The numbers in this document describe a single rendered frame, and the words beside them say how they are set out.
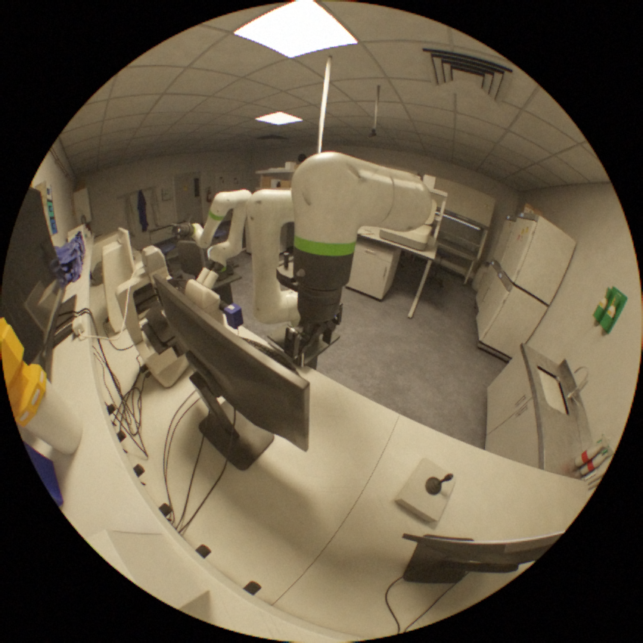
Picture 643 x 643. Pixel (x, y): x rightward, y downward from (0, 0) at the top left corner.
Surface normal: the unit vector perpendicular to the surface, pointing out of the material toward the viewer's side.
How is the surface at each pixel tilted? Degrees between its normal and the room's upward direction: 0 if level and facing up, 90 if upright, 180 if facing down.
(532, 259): 90
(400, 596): 0
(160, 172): 90
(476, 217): 82
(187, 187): 90
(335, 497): 0
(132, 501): 0
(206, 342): 53
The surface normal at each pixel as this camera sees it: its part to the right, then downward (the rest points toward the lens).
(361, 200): 0.44, 0.67
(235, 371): -0.36, -0.09
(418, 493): 0.21, -0.84
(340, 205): 0.15, 0.79
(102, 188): 0.84, 0.39
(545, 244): -0.53, 0.48
